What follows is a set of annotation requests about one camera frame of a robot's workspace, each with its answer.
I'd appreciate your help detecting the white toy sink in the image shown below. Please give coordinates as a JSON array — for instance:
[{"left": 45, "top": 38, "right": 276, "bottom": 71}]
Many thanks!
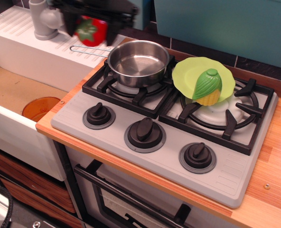
[{"left": 0, "top": 5, "right": 127, "bottom": 182}]

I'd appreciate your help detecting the toy corncob with green husk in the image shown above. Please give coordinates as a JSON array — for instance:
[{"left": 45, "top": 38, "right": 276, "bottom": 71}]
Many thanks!
[{"left": 192, "top": 68, "right": 223, "bottom": 106}]

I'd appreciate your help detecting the stainless steel pot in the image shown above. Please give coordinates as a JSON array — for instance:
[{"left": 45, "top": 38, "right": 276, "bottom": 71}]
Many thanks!
[{"left": 70, "top": 40, "right": 170, "bottom": 88}]

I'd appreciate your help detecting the grey toy stove top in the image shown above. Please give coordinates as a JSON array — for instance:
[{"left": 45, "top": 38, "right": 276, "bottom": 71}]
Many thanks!
[{"left": 50, "top": 59, "right": 279, "bottom": 209}]

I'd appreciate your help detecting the right black stove knob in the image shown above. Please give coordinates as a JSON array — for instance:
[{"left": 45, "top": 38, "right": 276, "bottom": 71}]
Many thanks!
[{"left": 179, "top": 142, "right": 217, "bottom": 174}]

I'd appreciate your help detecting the wood grain drawer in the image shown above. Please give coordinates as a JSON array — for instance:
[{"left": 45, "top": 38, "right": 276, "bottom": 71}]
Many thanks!
[{"left": 0, "top": 150, "right": 82, "bottom": 228}]

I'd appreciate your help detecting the middle black stove knob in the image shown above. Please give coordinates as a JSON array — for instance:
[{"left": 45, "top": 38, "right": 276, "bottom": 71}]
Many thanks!
[{"left": 124, "top": 117, "right": 166, "bottom": 153}]

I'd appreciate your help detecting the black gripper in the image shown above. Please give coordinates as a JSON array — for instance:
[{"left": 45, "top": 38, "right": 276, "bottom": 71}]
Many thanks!
[{"left": 51, "top": 0, "right": 138, "bottom": 46}]

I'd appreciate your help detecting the right black burner grate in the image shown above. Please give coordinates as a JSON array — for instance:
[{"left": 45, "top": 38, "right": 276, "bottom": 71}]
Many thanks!
[{"left": 159, "top": 78, "right": 277, "bottom": 155}]

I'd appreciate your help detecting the black burner grate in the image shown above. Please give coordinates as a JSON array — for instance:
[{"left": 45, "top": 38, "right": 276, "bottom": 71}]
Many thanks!
[
  {"left": 82, "top": 55, "right": 178, "bottom": 119},
  {"left": 159, "top": 78, "right": 277, "bottom": 155}
]

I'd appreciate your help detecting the grey toy faucet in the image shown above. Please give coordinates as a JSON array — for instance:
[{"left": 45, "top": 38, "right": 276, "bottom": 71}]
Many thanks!
[{"left": 29, "top": 0, "right": 64, "bottom": 40}]

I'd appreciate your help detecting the red toy strawberry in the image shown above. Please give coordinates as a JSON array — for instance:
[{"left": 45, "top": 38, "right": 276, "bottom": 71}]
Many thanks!
[{"left": 74, "top": 16, "right": 108, "bottom": 47}]

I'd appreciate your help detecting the black stove knob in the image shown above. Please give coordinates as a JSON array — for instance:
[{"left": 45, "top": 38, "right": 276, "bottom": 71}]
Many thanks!
[
  {"left": 83, "top": 102, "right": 116, "bottom": 130},
  {"left": 124, "top": 117, "right": 166, "bottom": 153},
  {"left": 179, "top": 142, "right": 217, "bottom": 174}
]

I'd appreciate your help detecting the toy oven door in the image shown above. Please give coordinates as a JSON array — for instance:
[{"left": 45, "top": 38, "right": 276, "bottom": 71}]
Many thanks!
[{"left": 66, "top": 147, "right": 234, "bottom": 228}]

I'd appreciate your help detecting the light green plastic plate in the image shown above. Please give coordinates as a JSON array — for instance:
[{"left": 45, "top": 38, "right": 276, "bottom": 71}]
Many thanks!
[{"left": 172, "top": 57, "right": 235, "bottom": 102}]

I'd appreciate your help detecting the left teal cabinet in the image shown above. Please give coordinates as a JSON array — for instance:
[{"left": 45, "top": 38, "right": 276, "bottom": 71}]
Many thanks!
[{"left": 130, "top": 0, "right": 152, "bottom": 30}]

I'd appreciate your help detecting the left black stove knob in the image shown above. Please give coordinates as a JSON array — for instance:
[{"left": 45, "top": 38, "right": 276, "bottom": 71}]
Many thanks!
[{"left": 83, "top": 102, "right": 116, "bottom": 130}]

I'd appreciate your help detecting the left black burner grate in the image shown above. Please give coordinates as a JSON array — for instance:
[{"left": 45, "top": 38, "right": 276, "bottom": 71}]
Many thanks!
[{"left": 82, "top": 55, "right": 178, "bottom": 119}]

